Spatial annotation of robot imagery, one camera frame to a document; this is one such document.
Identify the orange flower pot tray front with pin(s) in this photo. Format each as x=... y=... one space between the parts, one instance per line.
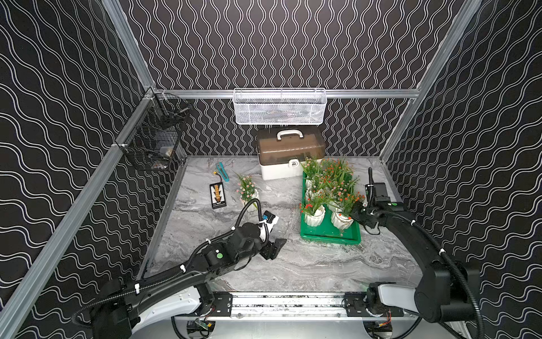
x=345 y=214

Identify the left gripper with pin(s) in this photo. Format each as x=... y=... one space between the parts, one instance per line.
x=271 y=248

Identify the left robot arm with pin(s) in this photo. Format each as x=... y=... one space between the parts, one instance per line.
x=123 y=308

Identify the pink flower pot front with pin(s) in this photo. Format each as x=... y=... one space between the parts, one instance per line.
x=312 y=168

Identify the green plastic tray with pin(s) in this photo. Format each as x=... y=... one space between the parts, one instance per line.
x=326 y=232

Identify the black picture card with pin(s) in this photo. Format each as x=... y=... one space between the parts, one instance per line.
x=218 y=199

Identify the pink flower pot back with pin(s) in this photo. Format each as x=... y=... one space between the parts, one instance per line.
x=247 y=189

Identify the red flower pot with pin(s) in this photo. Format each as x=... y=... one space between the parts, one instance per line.
x=313 y=210

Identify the green plant pot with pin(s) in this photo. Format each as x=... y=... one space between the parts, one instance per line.
x=318 y=188

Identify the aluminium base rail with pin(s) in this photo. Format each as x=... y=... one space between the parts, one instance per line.
x=264 y=306

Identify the pink flower pot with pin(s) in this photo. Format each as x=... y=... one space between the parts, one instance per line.
x=247 y=189
x=312 y=168

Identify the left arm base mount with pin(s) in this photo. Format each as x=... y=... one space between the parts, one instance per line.
x=218 y=305

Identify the brown lidded storage box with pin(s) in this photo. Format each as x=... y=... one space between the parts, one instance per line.
x=283 y=151

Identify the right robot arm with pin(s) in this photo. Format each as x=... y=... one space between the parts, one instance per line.
x=449 y=289

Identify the teal handled tool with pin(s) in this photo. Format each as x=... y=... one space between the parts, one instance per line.
x=219 y=169

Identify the black wire wall basket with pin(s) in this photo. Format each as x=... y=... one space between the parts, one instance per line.
x=155 y=144

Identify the orange flower pot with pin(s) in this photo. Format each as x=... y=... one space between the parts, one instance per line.
x=337 y=172

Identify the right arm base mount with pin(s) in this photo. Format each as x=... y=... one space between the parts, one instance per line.
x=358 y=304

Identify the green grass pot back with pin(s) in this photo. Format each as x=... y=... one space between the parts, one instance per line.
x=349 y=188

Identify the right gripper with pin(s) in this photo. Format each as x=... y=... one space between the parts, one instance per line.
x=356 y=217

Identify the white mesh wall basket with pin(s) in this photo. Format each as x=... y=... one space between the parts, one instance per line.
x=279 y=106

